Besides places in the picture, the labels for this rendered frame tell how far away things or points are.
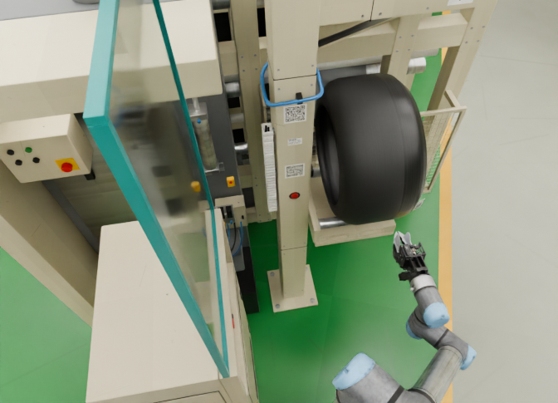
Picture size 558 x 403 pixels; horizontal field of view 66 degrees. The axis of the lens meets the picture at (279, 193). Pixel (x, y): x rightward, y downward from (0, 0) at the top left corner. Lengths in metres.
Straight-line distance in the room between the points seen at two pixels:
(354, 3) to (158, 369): 1.25
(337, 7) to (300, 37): 0.32
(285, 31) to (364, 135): 0.46
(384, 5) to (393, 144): 0.46
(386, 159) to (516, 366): 1.67
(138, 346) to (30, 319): 1.78
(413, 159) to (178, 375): 0.98
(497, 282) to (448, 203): 0.61
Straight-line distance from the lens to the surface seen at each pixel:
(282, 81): 1.32
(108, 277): 1.45
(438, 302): 1.44
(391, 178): 1.52
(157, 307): 1.36
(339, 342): 2.61
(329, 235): 1.88
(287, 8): 1.19
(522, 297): 3.02
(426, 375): 1.35
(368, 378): 1.19
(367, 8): 1.57
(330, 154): 2.01
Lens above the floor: 2.48
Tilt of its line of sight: 54 degrees down
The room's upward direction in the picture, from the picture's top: 2 degrees counter-clockwise
